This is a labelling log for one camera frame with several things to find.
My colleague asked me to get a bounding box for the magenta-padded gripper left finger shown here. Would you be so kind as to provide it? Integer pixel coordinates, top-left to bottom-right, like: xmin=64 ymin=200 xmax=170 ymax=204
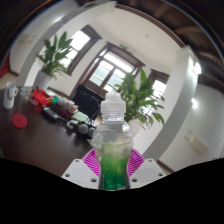
xmin=60 ymin=148 xmax=101 ymax=190

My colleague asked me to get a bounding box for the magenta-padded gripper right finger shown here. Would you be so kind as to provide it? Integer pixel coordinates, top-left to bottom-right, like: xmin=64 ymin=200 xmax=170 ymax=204
xmin=127 ymin=148 xmax=167 ymax=190

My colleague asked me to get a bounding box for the clear bottle with green drink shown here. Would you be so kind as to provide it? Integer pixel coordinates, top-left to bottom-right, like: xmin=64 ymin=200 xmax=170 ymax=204
xmin=91 ymin=91 xmax=135 ymax=192

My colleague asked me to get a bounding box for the grey ball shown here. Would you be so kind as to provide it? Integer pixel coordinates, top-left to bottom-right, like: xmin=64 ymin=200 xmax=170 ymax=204
xmin=78 ymin=123 xmax=89 ymax=135
xmin=87 ymin=125 xmax=98 ymax=138

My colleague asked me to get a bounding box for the green notebook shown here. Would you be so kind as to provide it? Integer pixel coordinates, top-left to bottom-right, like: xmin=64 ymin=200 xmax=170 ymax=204
xmin=71 ymin=110 xmax=90 ymax=124

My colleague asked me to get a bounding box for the small black box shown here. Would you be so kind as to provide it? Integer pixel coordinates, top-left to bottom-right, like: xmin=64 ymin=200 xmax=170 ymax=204
xmin=41 ymin=106 xmax=60 ymax=121

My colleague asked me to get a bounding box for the black office chair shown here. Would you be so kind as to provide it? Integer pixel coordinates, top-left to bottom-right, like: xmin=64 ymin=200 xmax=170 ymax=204
xmin=71 ymin=84 xmax=106 ymax=120

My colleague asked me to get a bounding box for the potted plant in white pot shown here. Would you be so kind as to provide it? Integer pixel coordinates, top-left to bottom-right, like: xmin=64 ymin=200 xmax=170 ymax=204
xmin=33 ymin=31 xmax=74 ymax=91
xmin=113 ymin=68 xmax=166 ymax=137

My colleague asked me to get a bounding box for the flat round red coaster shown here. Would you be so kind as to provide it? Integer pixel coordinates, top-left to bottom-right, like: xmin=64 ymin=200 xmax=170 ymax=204
xmin=11 ymin=113 xmax=29 ymax=130

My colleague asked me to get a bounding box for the red box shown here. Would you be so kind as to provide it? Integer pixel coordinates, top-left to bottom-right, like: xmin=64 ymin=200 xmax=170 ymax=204
xmin=32 ymin=88 xmax=53 ymax=107

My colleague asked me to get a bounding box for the dark framed window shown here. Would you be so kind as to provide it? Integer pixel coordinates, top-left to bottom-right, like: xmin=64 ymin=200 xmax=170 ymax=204
xmin=61 ymin=24 xmax=101 ymax=75
xmin=146 ymin=69 xmax=169 ymax=102

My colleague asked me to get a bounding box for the white mug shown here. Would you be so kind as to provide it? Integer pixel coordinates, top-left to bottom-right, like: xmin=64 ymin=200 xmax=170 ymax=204
xmin=2 ymin=81 xmax=20 ymax=110

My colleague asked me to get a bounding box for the pillar mounted lamp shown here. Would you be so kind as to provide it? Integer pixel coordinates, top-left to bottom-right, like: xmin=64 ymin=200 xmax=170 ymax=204
xmin=193 ymin=61 xmax=203 ymax=76

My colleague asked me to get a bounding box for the red carpeted staircase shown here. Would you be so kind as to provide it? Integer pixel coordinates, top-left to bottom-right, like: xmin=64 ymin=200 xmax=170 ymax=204
xmin=0 ymin=56 xmax=10 ymax=80

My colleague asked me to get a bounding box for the glowing wall lamp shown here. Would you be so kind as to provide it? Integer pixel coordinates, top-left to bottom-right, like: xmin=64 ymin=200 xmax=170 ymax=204
xmin=190 ymin=97 xmax=199 ymax=110

